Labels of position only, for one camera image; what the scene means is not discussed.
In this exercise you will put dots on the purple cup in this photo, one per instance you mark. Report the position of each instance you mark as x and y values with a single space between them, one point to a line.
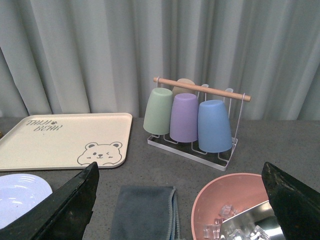
184 118

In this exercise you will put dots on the grey folded cloth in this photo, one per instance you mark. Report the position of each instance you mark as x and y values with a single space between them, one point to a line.
146 213

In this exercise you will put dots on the grey curtain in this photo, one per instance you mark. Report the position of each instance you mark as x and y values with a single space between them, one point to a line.
100 56

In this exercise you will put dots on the metal scoop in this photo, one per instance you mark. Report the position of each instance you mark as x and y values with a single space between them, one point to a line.
260 215

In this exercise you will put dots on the pink bowl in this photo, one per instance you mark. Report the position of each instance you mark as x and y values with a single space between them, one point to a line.
241 190

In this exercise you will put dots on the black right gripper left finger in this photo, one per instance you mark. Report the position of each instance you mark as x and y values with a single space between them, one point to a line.
63 215

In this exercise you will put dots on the green cup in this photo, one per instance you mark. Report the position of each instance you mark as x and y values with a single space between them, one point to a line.
157 117

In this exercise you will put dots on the white ribbed plate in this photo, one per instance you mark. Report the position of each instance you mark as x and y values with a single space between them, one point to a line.
19 193

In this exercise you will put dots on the cream bear tray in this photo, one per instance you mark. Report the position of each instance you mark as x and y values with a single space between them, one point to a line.
66 141

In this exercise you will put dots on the clear ice cube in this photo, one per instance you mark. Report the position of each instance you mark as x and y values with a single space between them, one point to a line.
227 211
211 231
258 233

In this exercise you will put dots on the white wire cup rack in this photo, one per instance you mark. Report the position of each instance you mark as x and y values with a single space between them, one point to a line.
191 150

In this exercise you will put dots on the beige cup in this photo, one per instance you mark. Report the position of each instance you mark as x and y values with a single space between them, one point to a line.
180 90

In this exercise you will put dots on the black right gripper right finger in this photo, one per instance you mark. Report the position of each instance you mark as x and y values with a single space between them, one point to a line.
295 204

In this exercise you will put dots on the blue cup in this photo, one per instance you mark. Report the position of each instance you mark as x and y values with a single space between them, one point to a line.
214 131

